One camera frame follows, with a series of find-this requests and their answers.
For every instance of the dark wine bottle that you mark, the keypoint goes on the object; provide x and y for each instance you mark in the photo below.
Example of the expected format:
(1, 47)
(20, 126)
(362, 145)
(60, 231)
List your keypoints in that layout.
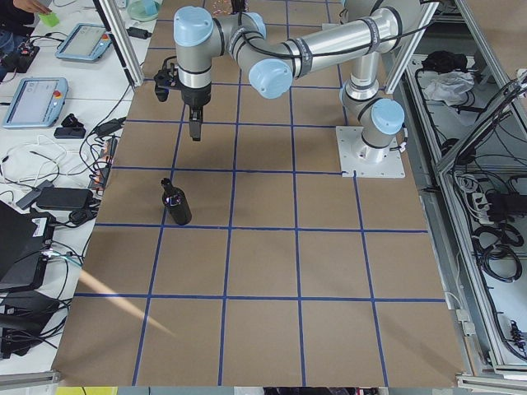
(176, 203)

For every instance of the aluminium frame diagonal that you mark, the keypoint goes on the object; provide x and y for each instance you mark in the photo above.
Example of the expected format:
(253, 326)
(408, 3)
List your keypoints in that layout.
(115, 27)
(407, 50)

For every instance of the crumpled white cloth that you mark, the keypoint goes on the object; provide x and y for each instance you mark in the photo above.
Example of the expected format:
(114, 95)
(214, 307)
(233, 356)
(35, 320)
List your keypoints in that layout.
(451, 88)

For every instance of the aluminium frame diagonal right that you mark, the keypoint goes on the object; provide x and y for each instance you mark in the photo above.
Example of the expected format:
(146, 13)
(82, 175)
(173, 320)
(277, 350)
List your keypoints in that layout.
(407, 50)

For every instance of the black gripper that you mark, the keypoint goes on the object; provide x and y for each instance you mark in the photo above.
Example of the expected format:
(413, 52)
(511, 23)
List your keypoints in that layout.
(196, 97)

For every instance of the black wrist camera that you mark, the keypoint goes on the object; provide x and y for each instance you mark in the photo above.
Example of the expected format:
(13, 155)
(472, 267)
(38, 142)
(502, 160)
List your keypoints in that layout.
(167, 78)

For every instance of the far blue teach pendant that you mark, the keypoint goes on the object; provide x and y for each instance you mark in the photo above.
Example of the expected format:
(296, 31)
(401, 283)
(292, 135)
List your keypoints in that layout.
(86, 43)

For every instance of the aluminium frame diagonal left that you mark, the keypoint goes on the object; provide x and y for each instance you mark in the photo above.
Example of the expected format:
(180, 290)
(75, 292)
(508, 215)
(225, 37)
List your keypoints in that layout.
(115, 27)

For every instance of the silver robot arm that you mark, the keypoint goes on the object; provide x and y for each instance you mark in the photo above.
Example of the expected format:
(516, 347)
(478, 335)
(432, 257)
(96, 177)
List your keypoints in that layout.
(379, 27)

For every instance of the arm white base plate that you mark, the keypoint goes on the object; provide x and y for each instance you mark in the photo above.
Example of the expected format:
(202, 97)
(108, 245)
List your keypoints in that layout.
(359, 160)

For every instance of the large black power brick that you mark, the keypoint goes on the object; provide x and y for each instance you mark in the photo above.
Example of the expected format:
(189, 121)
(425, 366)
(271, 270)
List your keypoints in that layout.
(63, 198)

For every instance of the near blue teach pendant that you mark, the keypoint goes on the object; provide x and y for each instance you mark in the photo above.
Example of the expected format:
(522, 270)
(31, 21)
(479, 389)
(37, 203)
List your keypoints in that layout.
(37, 102)

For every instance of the black device on desk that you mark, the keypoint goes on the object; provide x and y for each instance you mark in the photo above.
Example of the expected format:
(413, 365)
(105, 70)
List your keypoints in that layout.
(71, 128)

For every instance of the blue teach pendant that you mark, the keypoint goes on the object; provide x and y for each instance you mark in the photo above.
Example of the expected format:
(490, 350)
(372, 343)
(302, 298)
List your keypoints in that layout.
(37, 102)
(86, 43)

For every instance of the black laptop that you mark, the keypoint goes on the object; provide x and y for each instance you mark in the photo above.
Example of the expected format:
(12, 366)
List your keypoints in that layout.
(25, 241)

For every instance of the black power strip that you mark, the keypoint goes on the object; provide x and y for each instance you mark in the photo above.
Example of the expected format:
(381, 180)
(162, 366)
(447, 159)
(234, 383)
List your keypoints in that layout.
(104, 164)

